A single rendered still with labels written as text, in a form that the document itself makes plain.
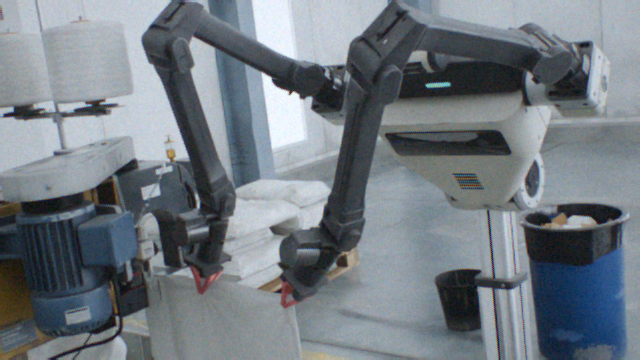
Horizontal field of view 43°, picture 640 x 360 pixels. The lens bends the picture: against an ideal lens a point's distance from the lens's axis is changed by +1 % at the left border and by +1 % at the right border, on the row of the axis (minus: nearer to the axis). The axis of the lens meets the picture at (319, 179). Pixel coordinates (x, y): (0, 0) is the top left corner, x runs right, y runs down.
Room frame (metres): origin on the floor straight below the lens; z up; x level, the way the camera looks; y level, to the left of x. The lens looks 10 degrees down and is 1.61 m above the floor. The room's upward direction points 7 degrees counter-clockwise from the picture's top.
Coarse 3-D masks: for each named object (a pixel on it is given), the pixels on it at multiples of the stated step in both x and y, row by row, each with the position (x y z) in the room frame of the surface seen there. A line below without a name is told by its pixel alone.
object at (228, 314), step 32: (160, 288) 1.92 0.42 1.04; (192, 288) 1.85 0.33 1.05; (224, 288) 1.78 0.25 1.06; (160, 320) 1.91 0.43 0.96; (192, 320) 1.86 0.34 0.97; (224, 320) 1.80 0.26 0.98; (256, 320) 1.69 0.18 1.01; (288, 320) 1.64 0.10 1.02; (160, 352) 1.91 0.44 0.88; (192, 352) 1.86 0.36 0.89; (224, 352) 1.81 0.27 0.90; (256, 352) 1.70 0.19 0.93; (288, 352) 1.65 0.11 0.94
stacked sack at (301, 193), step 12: (264, 180) 5.69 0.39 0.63; (276, 180) 5.65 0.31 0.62; (240, 192) 5.43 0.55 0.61; (252, 192) 5.39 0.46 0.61; (264, 192) 5.31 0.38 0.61; (276, 192) 5.26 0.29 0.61; (288, 192) 5.23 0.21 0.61; (300, 192) 5.21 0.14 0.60; (312, 192) 5.29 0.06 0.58; (324, 192) 5.35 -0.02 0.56; (300, 204) 5.15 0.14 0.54
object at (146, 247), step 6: (138, 228) 1.83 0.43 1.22; (144, 228) 1.84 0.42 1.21; (138, 234) 1.83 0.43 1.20; (144, 234) 1.84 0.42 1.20; (138, 240) 1.83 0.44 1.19; (144, 240) 1.84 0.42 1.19; (150, 240) 1.85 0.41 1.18; (138, 246) 1.83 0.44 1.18; (144, 246) 1.83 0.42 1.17; (150, 246) 1.84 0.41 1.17; (138, 252) 1.83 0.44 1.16; (144, 252) 1.82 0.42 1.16; (150, 252) 1.84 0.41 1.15; (132, 258) 1.85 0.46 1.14; (138, 258) 1.83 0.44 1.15; (144, 258) 1.82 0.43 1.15; (150, 258) 1.84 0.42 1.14; (132, 264) 1.85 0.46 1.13; (138, 264) 1.86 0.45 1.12; (150, 288) 1.84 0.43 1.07
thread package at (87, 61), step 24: (72, 24) 1.64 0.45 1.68; (96, 24) 1.64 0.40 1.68; (120, 24) 1.70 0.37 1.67; (48, 48) 1.65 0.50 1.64; (72, 48) 1.62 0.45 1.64; (96, 48) 1.63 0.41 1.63; (120, 48) 1.68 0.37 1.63; (48, 72) 1.67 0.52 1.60; (72, 72) 1.62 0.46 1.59; (96, 72) 1.63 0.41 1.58; (120, 72) 1.66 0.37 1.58; (72, 96) 1.62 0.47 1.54; (96, 96) 1.63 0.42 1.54
